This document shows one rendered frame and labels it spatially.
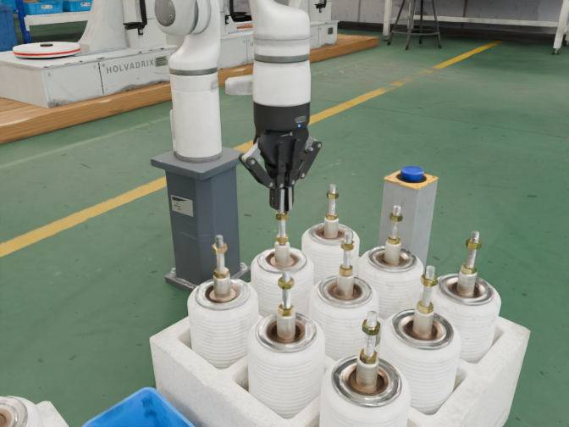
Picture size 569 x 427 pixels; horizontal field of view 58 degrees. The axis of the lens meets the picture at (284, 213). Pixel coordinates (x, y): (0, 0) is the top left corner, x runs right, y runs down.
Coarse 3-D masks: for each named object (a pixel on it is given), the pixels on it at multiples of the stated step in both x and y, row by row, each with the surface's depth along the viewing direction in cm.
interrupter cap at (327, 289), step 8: (328, 280) 72; (336, 280) 72; (360, 280) 72; (320, 288) 70; (328, 288) 70; (336, 288) 70; (360, 288) 70; (368, 288) 70; (320, 296) 68; (328, 296) 68; (336, 296) 69; (352, 296) 69; (360, 296) 68; (368, 296) 68; (336, 304) 66; (344, 304) 66; (352, 304) 66; (360, 304) 67
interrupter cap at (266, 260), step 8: (272, 248) 80; (264, 256) 78; (272, 256) 78; (296, 256) 78; (304, 256) 78; (264, 264) 76; (272, 264) 76; (280, 264) 76; (288, 264) 76; (296, 264) 76; (304, 264) 75; (272, 272) 74; (280, 272) 74
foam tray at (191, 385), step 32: (160, 352) 71; (192, 352) 69; (512, 352) 69; (160, 384) 74; (192, 384) 67; (224, 384) 64; (480, 384) 64; (512, 384) 75; (192, 416) 70; (224, 416) 63; (256, 416) 59; (416, 416) 59; (448, 416) 59; (480, 416) 66
